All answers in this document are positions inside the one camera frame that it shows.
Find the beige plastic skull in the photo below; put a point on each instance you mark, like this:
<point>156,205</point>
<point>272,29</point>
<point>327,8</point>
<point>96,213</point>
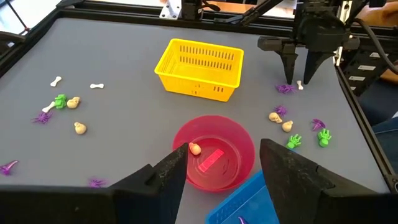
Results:
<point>80,127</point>
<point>287,126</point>
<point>195,148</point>
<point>73,102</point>
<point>275,117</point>

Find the blue plastic basket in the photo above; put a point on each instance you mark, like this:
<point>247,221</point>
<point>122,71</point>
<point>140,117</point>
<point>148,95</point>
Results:
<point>236,202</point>

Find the pink plastic bowl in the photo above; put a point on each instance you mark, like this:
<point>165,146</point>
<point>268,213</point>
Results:
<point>217,130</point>

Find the black table frame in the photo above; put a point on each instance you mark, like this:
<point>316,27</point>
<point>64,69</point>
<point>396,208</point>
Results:
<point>124,14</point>

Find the black tripod stand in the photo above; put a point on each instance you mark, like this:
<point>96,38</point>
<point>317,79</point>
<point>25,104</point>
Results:
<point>17,16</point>

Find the white plastic bone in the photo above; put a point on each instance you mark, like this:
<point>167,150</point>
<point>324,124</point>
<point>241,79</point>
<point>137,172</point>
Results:
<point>56,81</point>
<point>97,86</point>
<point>299,85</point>
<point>48,107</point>

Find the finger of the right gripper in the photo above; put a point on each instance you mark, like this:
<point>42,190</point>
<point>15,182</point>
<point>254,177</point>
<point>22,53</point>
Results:
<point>312,67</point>
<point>288,67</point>

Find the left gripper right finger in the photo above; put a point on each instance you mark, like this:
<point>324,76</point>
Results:
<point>289,186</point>

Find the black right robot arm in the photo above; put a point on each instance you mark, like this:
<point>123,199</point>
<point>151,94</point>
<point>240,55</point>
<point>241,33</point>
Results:
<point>192,9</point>

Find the yellow plastic basket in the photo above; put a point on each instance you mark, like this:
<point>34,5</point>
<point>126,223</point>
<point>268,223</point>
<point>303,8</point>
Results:
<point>199,84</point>

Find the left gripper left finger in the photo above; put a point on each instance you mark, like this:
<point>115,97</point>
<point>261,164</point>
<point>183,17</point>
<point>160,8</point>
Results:
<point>155,193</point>

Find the purple plastic spider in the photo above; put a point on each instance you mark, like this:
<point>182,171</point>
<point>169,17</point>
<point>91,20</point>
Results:
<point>285,88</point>
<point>280,110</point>
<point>97,182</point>
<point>42,117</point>

